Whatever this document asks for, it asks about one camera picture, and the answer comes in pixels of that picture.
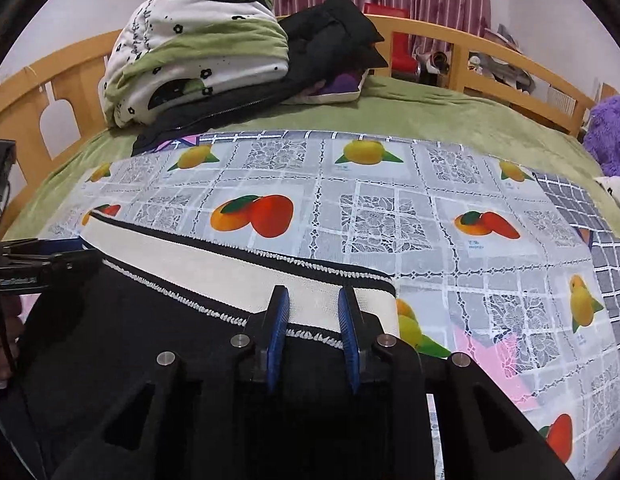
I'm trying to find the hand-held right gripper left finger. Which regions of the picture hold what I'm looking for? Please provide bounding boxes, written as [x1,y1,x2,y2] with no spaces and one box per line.
[52,286,289,480]

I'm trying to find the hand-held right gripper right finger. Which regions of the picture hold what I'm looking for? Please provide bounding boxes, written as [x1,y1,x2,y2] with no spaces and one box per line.
[337,287,576,480]

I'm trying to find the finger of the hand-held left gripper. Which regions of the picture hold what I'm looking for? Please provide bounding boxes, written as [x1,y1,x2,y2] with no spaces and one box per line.
[0,238,103,282]

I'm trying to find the black pants with white waistband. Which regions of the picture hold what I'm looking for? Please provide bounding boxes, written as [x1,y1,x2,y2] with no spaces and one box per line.
[0,210,445,480]

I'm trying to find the fruit print tablecloth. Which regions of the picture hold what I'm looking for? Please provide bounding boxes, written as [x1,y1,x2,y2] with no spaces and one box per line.
[50,130,620,471]

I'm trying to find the pink patterned cloth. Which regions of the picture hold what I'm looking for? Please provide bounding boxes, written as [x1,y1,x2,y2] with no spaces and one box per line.
[157,134,536,403]

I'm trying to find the folded white and green quilt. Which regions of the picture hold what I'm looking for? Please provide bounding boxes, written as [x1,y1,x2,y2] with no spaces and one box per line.
[100,0,291,128]

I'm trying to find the green fleece blanket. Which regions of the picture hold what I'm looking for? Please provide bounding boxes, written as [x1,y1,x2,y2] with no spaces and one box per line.
[2,77,620,241]

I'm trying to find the purple pillow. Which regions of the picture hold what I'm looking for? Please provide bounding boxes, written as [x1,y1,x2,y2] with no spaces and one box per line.
[282,67,371,106]

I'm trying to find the grey checked cloth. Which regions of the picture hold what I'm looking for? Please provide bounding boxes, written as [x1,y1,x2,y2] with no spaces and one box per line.
[532,170,620,321]

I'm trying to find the red chair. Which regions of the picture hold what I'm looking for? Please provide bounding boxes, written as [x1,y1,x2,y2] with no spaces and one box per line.
[362,2,421,80]

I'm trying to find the white flower print pillow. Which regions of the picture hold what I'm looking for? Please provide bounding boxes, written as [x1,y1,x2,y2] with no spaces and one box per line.
[594,175,620,226]

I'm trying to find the black jacket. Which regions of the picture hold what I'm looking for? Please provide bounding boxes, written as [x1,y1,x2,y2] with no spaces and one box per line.
[131,0,389,157]

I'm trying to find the white radiator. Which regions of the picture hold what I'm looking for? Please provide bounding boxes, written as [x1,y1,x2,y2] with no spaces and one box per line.
[546,85,577,117]

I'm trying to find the purple plush toy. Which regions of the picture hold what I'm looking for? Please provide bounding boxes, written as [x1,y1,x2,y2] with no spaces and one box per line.
[582,94,620,177]

